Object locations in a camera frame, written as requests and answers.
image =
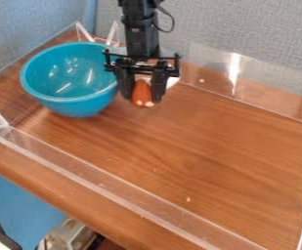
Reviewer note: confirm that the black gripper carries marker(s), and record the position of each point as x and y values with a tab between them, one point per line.
141	57

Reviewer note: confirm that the brown and white toy mushroom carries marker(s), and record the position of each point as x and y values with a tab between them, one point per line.
142	98

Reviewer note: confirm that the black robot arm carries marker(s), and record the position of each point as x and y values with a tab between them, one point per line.
142	9

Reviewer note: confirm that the blue plastic bowl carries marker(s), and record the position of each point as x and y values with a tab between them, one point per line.
65	77

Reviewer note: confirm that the grey white box under table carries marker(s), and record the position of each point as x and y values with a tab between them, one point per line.
71	235

